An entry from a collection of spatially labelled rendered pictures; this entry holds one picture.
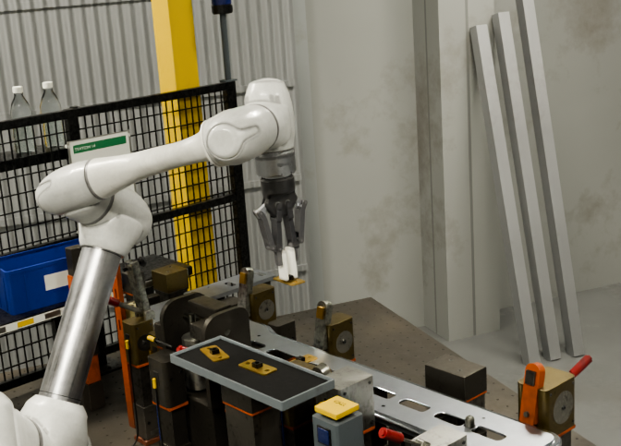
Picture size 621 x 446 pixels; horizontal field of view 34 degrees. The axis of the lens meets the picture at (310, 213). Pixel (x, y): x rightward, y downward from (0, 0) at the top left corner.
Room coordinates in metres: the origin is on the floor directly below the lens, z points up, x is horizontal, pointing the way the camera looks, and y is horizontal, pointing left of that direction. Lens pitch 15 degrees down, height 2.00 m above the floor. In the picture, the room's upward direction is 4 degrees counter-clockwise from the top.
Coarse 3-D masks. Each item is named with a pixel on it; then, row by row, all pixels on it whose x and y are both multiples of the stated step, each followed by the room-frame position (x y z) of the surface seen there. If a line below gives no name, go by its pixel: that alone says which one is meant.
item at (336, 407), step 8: (328, 400) 1.78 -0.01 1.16; (336, 400) 1.78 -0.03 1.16; (344, 400) 1.78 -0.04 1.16; (320, 408) 1.75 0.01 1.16; (328, 408) 1.75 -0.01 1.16; (336, 408) 1.74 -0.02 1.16; (344, 408) 1.74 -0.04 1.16; (352, 408) 1.75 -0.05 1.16; (328, 416) 1.74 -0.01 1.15; (336, 416) 1.72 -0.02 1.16
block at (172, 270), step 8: (152, 272) 2.99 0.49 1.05; (160, 272) 2.96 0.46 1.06; (168, 272) 2.95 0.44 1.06; (176, 272) 2.96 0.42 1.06; (184, 272) 2.98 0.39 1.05; (152, 280) 2.99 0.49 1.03; (160, 280) 2.96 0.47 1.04; (168, 280) 2.94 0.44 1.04; (176, 280) 2.96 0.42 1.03; (184, 280) 2.98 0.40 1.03; (160, 288) 2.96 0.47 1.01; (168, 288) 2.94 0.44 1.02; (176, 288) 2.95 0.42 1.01; (184, 288) 2.98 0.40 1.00; (160, 296) 2.97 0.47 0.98; (168, 296) 2.94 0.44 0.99; (176, 296) 2.96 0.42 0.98
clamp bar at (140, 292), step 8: (128, 264) 2.58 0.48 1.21; (136, 264) 2.58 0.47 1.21; (144, 264) 2.60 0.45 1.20; (128, 272) 2.59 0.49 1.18; (136, 272) 2.58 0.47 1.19; (136, 280) 2.58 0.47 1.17; (136, 288) 2.58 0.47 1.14; (144, 288) 2.59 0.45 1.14; (136, 296) 2.59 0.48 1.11; (144, 296) 2.59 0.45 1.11; (136, 304) 2.61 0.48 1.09; (144, 304) 2.59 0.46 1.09; (144, 312) 2.59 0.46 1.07
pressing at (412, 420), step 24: (264, 336) 2.53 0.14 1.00; (336, 360) 2.34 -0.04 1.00; (384, 384) 2.18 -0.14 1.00; (408, 384) 2.18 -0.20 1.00; (384, 408) 2.06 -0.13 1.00; (408, 408) 2.05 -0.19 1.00; (432, 408) 2.04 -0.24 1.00; (456, 408) 2.04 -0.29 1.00; (480, 408) 2.03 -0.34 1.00; (408, 432) 1.95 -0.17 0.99; (504, 432) 1.91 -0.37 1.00; (528, 432) 1.91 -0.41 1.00; (552, 432) 1.91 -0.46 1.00
